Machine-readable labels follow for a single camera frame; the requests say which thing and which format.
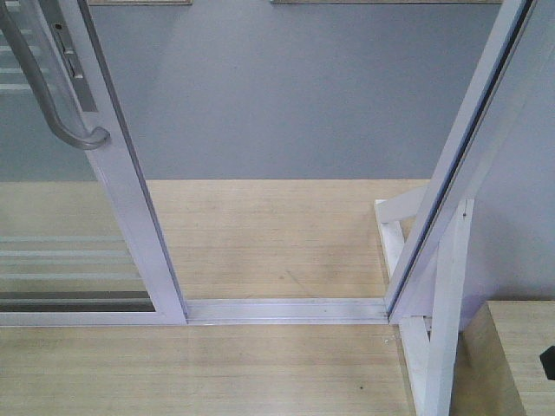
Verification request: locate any grey door handle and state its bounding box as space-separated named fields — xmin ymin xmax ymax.
xmin=0 ymin=0 xmax=111 ymax=152

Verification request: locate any white sliding glass door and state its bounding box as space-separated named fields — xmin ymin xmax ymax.
xmin=1 ymin=1 xmax=186 ymax=327

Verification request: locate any light wooden platform board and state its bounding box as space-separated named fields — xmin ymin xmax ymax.
xmin=1 ymin=179 xmax=422 ymax=415

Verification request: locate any light wooden box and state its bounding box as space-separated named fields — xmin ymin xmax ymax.
xmin=450 ymin=301 xmax=554 ymax=415

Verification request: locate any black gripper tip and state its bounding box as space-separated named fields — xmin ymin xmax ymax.
xmin=539 ymin=345 xmax=555 ymax=380

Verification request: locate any white fixed door frame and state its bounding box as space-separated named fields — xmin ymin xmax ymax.
xmin=0 ymin=0 xmax=555 ymax=326

